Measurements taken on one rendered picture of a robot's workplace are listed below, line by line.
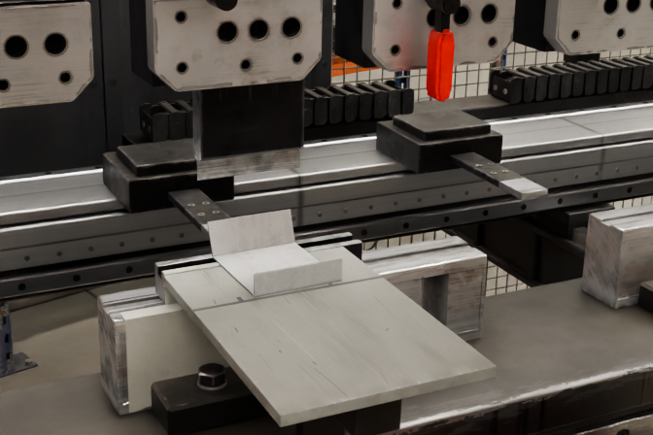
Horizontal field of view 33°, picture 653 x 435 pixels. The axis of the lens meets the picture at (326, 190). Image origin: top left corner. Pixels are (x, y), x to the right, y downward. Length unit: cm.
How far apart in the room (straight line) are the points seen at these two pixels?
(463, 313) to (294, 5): 39
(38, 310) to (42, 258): 209
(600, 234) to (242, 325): 51
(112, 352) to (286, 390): 25
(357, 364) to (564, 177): 73
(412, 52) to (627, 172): 65
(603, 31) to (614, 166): 47
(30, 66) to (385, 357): 35
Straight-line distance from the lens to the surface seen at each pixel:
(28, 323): 326
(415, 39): 101
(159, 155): 122
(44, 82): 89
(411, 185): 139
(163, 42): 91
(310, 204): 133
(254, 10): 94
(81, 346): 311
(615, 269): 127
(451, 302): 114
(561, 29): 110
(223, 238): 104
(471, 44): 104
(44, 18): 88
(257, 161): 102
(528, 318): 124
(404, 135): 135
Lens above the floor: 140
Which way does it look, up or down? 19 degrees down
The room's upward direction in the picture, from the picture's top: 1 degrees clockwise
